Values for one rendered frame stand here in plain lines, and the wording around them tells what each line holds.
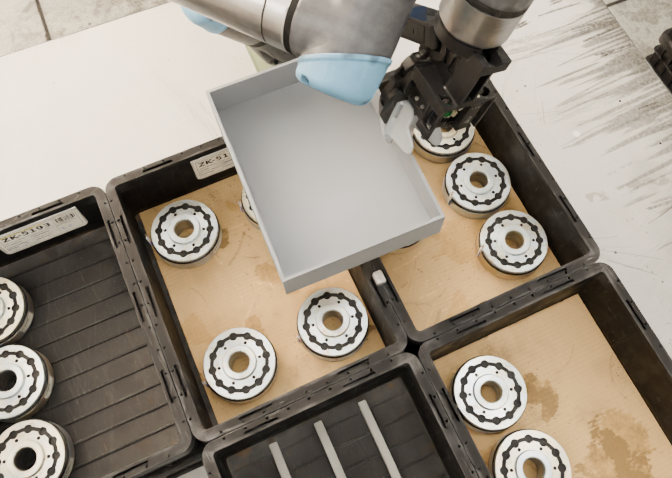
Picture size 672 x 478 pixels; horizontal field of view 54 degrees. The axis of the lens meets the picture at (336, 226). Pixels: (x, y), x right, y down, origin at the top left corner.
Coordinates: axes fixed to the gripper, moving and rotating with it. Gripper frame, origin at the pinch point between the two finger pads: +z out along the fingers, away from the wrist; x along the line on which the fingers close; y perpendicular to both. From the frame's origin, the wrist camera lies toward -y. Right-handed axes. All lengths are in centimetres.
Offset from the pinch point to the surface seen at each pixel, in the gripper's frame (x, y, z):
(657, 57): 121, -25, 45
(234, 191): -11.6, -13.1, 29.3
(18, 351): -48, -2, 37
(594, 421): 18, 42, 20
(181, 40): -4, -55, 41
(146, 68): -12, -52, 43
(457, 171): 18.7, 0.8, 16.9
